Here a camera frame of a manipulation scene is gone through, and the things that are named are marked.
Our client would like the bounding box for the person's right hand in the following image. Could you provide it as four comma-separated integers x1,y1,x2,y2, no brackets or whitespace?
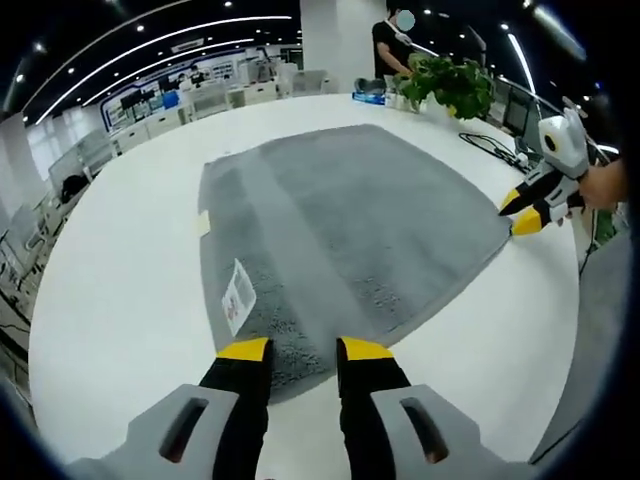
579,158,629,209

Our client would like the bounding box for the black cable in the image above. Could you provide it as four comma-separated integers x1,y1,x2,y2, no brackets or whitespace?
458,130,526,166

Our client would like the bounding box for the black bag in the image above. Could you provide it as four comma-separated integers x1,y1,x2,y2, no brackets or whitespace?
59,175,91,201

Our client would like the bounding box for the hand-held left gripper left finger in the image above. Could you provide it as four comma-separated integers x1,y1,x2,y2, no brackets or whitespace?
64,337,275,480

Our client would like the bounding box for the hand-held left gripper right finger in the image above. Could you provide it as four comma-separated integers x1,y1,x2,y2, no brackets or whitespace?
335,336,536,480

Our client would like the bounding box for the grey towel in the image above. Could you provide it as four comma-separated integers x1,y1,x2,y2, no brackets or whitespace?
198,123,514,407

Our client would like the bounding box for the green potted plant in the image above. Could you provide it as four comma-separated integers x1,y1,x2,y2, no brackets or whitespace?
397,53,497,121

